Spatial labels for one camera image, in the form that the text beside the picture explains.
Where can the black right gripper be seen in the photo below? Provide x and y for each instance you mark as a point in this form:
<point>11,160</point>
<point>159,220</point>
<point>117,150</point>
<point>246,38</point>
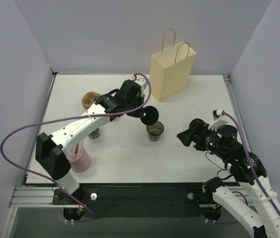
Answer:
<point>192,137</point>

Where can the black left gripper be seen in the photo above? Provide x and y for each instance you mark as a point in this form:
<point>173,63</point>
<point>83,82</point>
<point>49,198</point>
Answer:
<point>137,112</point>

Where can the black cup lid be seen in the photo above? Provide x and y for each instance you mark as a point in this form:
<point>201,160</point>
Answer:
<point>151,116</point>

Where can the dark plastic cup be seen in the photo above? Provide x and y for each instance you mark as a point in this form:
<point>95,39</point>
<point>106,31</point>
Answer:
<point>155,131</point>
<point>95,134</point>

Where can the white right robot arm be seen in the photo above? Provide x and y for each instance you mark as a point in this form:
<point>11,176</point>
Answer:
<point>220,139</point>

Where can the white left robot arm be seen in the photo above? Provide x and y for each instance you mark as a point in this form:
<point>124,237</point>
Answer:
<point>52,150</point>

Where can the beige paper bag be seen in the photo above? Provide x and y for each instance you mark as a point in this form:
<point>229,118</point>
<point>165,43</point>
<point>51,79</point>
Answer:
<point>170,68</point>

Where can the brown cardboard cup carrier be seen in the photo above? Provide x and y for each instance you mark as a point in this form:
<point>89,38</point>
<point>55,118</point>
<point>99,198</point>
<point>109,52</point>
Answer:
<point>89,98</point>

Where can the white straws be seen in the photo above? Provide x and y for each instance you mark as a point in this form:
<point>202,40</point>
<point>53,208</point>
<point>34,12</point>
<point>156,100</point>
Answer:
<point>77,150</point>

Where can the pink straw holder cup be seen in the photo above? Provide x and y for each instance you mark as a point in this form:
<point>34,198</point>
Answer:
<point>79,162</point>

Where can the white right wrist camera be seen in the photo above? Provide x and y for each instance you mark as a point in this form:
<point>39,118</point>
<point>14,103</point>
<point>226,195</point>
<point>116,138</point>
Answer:
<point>218,120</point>

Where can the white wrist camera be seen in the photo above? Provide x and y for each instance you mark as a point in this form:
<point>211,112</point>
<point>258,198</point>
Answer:
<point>141,81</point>
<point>218,120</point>

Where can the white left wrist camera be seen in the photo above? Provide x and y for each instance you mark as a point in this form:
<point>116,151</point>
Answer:
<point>141,81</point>

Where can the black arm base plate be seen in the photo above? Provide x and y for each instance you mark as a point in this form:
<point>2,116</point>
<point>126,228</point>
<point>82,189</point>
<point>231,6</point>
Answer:
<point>139,200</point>

